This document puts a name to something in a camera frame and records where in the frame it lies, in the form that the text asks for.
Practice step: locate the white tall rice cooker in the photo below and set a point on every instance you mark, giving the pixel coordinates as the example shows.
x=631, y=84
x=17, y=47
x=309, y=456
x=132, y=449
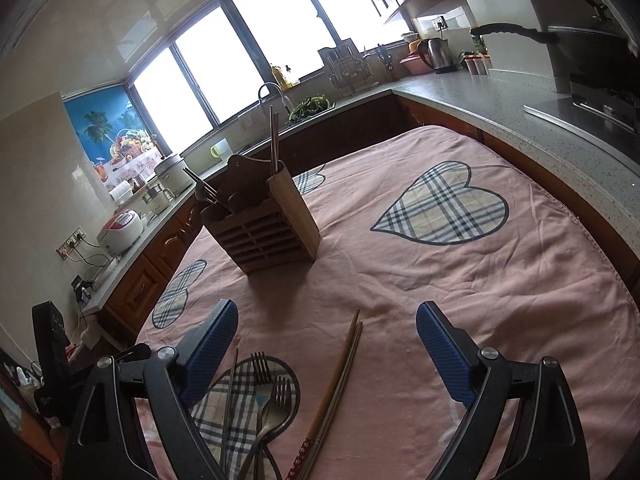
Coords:
x=171, y=173

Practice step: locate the small white electric pot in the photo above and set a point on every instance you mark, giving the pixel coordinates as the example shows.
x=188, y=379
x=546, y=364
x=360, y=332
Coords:
x=157, y=198

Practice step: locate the gas stove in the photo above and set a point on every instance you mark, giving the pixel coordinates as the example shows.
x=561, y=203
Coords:
x=591, y=104

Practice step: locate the black wok on stove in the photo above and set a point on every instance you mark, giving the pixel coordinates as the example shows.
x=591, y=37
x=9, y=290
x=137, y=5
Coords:
x=593, y=46

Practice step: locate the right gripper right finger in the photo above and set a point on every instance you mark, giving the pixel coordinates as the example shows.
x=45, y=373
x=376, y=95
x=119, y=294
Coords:
x=452, y=351

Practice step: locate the chrome kitchen faucet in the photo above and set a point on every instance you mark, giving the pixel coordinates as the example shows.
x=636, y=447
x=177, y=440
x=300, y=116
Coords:
x=267, y=93

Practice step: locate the steel fork lower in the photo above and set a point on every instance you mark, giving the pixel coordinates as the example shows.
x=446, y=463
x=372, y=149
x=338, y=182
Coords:
x=279, y=409

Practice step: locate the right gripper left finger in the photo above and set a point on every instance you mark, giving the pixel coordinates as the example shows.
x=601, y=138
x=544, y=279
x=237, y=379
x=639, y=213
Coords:
x=201, y=351

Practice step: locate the steel fork upper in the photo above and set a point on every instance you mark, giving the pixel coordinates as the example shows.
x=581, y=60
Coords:
x=263, y=388

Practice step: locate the wall power outlet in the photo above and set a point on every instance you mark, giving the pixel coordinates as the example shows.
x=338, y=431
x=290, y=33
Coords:
x=77, y=236

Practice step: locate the green lid plastic container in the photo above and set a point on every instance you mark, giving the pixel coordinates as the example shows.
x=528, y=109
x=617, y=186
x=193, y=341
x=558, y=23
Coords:
x=221, y=150

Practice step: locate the pink plastic basin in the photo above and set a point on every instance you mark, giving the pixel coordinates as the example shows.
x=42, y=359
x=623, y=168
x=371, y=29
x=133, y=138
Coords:
x=415, y=65

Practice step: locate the red white rice cooker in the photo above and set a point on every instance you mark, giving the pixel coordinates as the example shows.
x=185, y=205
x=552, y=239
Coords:
x=120, y=232

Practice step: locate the metal dish rack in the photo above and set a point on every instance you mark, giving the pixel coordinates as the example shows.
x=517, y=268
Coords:
x=347, y=68

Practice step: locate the condiment bottles group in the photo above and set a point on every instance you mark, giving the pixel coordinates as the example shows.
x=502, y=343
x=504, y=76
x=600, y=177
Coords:
x=477, y=61

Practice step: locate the green vegetables in sink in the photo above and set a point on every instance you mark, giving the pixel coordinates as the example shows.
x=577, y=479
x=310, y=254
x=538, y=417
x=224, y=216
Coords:
x=309, y=107

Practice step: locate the pink tablecloth with hearts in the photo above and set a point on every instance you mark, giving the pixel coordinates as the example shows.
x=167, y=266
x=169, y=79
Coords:
x=428, y=215

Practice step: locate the steel fork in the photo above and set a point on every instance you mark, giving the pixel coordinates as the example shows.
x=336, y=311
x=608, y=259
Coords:
x=279, y=409
x=263, y=388

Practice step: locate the steel electric kettle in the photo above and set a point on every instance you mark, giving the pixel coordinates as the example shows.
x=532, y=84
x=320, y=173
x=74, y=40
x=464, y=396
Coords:
x=437, y=55

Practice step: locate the wooden chopstick pair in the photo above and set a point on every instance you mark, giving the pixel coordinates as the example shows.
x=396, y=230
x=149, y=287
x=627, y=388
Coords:
x=323, y=408

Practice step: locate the wooden utensil holder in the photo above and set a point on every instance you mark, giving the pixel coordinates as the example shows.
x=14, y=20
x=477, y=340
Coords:
x=261, y=220

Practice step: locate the tropical fruit wall poster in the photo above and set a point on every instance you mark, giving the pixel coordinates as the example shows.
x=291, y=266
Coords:
x=113, y=136

